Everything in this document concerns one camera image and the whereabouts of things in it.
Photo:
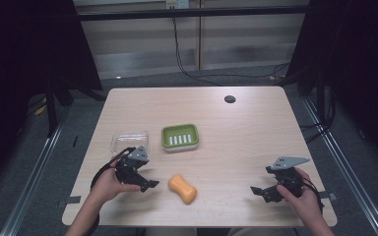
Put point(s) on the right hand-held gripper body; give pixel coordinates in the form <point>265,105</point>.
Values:
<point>288,180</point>

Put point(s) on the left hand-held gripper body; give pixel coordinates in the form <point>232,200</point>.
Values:
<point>129,172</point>

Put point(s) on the person's left hand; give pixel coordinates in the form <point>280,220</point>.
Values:
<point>108,185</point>

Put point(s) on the person's right hand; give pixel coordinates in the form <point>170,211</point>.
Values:
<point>305,203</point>

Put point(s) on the clear plastic container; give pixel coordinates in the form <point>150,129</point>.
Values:
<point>129,140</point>

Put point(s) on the grey tape strip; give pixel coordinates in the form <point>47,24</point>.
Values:
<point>69,200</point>
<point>328,195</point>

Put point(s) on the green soap dish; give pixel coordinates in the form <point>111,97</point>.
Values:
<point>180,137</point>

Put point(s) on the black metal stand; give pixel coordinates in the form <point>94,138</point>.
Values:
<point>50,108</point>

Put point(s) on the yellow floor tag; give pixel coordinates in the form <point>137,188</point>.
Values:
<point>40,109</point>

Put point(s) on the black curtain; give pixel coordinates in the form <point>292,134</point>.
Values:
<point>29,59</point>
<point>357,65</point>

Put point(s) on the black horizontal bar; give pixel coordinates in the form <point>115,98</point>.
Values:
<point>193,13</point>

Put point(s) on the silver floor rail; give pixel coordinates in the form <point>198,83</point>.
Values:
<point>29,183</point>
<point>347,164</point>

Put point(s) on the white wall socket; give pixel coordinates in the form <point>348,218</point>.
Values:
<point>177,3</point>

